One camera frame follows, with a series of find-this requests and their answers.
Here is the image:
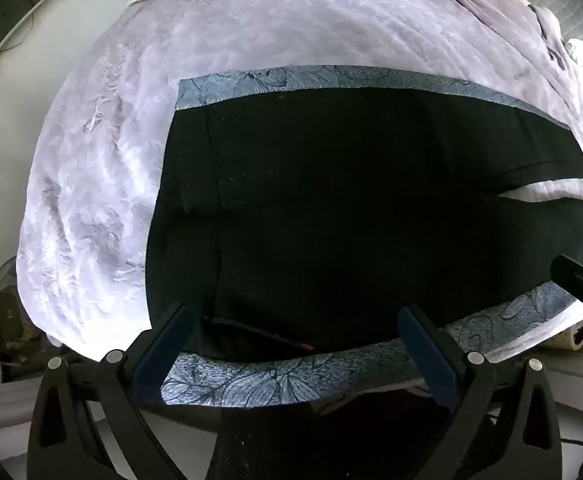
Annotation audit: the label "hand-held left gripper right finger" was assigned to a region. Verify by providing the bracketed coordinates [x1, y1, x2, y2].
[396, 304, 563, 480]

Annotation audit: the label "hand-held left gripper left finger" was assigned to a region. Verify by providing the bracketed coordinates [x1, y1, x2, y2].
[26, 302, 198, 480]

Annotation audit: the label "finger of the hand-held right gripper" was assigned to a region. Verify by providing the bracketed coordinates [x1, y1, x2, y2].
[551, 254, 583, 319]

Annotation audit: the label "black pants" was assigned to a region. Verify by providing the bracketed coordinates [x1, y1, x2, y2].
[144, 85, 583, 363]

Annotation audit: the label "beige roll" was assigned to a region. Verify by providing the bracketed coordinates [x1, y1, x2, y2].
[560, 317, 583, 351]

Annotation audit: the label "blue floral mat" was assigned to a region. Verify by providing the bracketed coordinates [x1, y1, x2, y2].
[159, 64, 583, 408]

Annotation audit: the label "standing fan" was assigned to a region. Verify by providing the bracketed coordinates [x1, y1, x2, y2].
[0, 255, 47, 356]

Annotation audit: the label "grey blanket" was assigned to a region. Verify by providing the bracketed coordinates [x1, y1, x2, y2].
[316, 0, 572, 71]

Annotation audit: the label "lavender textured blanket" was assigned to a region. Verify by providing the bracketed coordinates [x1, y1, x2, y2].
[16, 0, 583, 361]

